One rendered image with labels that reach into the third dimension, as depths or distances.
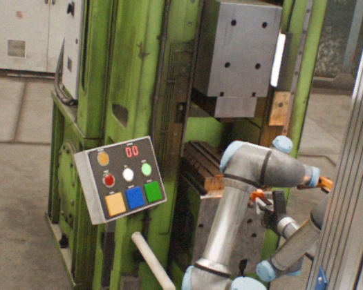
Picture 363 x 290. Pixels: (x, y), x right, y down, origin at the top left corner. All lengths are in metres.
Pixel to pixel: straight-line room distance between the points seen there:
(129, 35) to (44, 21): 4.91
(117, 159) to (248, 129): 0.92
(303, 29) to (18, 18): 5.37
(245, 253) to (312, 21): 1.16
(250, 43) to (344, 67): 7.09
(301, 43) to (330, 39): 6.51
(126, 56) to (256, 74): 0.67
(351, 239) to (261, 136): 1.63
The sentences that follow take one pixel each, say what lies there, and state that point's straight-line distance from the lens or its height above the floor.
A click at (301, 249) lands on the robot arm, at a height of 1.04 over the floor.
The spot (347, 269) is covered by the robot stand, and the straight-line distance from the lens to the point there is 1.28.
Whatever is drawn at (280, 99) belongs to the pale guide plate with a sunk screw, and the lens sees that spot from 2.77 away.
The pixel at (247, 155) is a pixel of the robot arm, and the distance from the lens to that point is 1.76.
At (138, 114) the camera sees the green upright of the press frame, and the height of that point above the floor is 1.24.
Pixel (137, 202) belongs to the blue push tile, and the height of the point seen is 0.99.
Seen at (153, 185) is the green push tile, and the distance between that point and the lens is 2.31.
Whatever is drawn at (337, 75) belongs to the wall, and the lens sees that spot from 9.47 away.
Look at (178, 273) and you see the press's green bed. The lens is 2.88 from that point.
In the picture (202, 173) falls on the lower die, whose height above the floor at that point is 0.98.
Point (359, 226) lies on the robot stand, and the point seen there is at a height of 1.48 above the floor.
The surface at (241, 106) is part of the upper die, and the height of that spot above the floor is 1.32.
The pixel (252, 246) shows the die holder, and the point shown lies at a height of 0.62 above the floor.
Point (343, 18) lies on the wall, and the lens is 9.31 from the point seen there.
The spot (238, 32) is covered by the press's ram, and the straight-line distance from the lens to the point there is 2.42.
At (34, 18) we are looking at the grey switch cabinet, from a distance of 7.64.
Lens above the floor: 1.99
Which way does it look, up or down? 20 degrees down
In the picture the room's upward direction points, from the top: 8 degrees clockwise
